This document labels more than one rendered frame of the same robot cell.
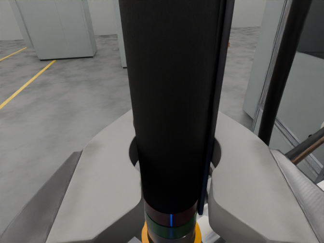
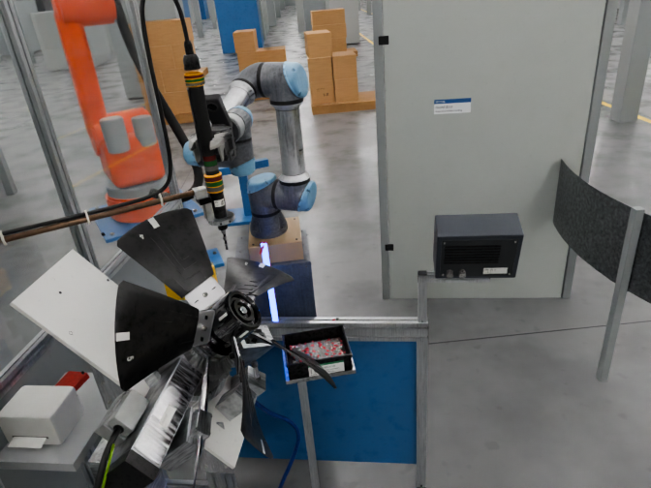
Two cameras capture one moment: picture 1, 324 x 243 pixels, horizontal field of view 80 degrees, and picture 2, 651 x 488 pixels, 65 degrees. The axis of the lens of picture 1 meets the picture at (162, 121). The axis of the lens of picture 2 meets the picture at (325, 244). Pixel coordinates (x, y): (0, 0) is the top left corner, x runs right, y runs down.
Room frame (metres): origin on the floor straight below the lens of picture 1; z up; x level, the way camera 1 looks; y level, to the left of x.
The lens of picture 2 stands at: (1.25, 0.39, 1.96)
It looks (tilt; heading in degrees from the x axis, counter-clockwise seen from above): 27 degrees down; 187
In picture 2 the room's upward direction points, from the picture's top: 5 degrees counter-clockwise
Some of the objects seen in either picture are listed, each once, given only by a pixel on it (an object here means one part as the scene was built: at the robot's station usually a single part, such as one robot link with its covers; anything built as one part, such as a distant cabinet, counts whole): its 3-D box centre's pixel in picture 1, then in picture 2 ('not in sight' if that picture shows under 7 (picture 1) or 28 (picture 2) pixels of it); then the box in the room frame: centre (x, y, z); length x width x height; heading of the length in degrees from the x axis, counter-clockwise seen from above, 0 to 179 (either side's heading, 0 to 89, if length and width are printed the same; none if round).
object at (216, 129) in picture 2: not in sight; (221, 139); (-0.03, 0.00, 1.61); 0.12 x 0.08 x 0.09; 178
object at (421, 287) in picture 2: not in sight; (421, 296); (-0.26, 0.54, 0.96); 0.03 x 0.03 x 0.20; 88
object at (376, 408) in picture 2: not in sight; (313, 403); (-0.28, 0.11, 0.45); 0.82 x 0.01 x 0.66; 88
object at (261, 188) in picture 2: not in sight; (264, 192); (-0.58, -0.03, 1.25); 0.13 x 0.12 x 0.14; 76
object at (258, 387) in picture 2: not in sight; (248, 383); (0.11, -0.01, 0.91); 0.12 x 0.08 x 0.12; 88
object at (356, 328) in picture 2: not in sight; (304, 328); (-0.28, 0.11, 0.82); 0.90 x 0.04 x 0.08; 88
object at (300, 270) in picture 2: not in sight; (286, 345); (-0.59, -0.04, 0.50); 0.30 x 0.30 x 1.00; 10
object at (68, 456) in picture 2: not in sight; (70, 416); (0.17, -0.56, 0.85); 0.36 x 0.24 x 0.03; 178
